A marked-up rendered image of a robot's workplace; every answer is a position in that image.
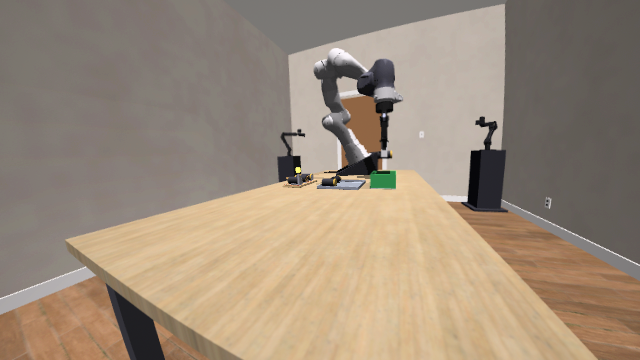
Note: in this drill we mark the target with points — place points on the green open-top box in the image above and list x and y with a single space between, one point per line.
383 180

